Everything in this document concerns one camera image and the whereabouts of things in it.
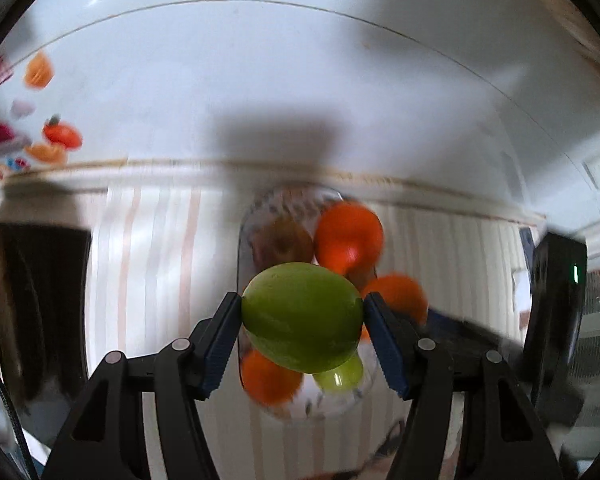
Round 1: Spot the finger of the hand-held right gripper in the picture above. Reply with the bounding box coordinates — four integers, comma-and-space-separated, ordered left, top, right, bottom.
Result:
422, 307, 533, 358

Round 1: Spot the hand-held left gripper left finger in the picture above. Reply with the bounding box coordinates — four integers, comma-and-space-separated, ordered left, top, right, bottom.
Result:
40, 292, 244, 480

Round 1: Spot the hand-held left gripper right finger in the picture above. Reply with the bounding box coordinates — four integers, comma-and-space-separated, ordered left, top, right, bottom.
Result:
362, 291, 567, 480

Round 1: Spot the green apple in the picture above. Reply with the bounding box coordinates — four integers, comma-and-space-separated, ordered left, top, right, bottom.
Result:
241, 262, 365, 374
312, 351, 365, 394

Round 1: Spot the small orange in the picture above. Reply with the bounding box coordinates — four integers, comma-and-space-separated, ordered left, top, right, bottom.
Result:
361, 274, 429, 343
241, 349, 305, 407

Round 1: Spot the oval floral ceramic plate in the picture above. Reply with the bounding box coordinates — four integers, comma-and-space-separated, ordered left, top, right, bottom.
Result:
237, 183, 381, 421

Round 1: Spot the large orange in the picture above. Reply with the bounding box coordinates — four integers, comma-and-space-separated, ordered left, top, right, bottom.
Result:
313, 202, 385, 277

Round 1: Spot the striped pink tablecloth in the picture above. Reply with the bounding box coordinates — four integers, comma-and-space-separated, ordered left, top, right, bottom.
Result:
82, 180, 548, 476

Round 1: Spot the orange gold ingot sticker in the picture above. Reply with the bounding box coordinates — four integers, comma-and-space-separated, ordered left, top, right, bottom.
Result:
24, 143, 67, 165

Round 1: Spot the red persimmon wall sticker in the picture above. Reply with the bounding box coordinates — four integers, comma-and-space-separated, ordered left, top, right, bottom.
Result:
42, 115, 84, 150

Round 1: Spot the orange ingot wall sticker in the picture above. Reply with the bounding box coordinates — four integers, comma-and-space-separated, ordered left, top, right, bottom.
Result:
23, 51, 56, 91

